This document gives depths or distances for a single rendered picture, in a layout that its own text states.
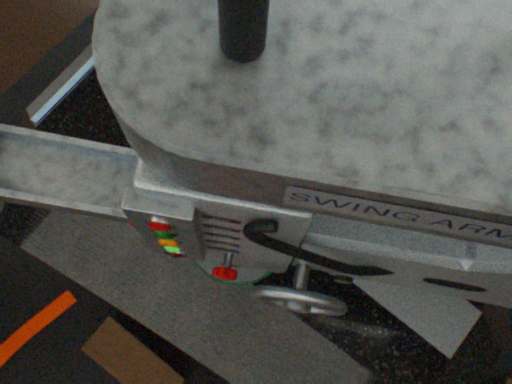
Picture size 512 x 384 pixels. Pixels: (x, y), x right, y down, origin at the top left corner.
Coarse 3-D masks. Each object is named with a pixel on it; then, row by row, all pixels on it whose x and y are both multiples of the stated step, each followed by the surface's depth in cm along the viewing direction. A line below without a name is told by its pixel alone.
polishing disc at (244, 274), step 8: (200, 264) 134; (208, 264) 134; (216, 264) 134; (208, 272) 134; (240, 272) 134; (248, 272) 134; (256, 272) 134; (264, 272) 134; (224, 280) 134; (240, 280) 133; (248, 280) 133
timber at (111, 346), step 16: (112, 320) 202; (96, 336) 200; (112, 336) 200; (128, 336) 200; (96, 352) 199; (112, 352) 199; (128, 352) 199; (144, 352) 199; (112, 368) 198; (128, 368) 198; (144, 368) 198; (160, 368) 198
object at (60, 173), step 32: (0, 128) 114; (0, 160) 117; (32, 160) 118; (64, 160) 118; (96, 160) 118; (128, 160) 118; (0, 192) 112; (32, 192) 116; (64, 192) 117; (96, 192) 117
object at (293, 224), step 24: (144, 168) 70; (144, 192) 70; (168, 192) 70; (192, 192) 70; (216, 216) 75; (240, 216) 73; (264, 216) 71; (288, 216) 70; (312, 216) 70; (216, 240) 90; (240, 240) 87; (288, 240) 81; (240, 264) 107; (264, 264) 102; (288, 264) 100
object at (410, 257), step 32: (256, 224) 71; (320, 224) 85; (352, 224) 85; (320, 256) 83; (352, 256) 89; (384, 256) 85; (416, 256) 85; (448, 256) 83; (480, 256) 82; (416, 288) 104; (448, 288) 98; (480, 288) 93
